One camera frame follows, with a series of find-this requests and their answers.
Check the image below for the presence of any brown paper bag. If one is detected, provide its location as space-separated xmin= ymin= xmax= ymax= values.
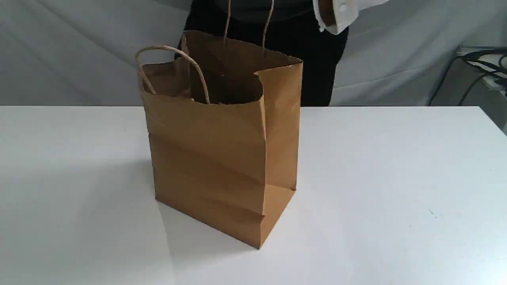
xmin=135 ymin=15 xmax=303 ymax=249

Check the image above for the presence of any person forearm white sleeve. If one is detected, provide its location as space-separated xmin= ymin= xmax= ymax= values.
xmin=312 ymin=0 xmax=388 ymax=35

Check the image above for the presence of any person torso dark clothing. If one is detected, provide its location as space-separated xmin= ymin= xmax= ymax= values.
xmin=184 ymin=0 xmax=349 ymax=107

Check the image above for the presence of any white backdrop cloth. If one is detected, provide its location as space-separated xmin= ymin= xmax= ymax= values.
xmin=0 ymin=0 xmax=506 ymax=105

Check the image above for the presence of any black cable bundle right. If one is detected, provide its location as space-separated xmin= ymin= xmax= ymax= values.
xmin=428 ymin=46 xmax=507 ymax=106

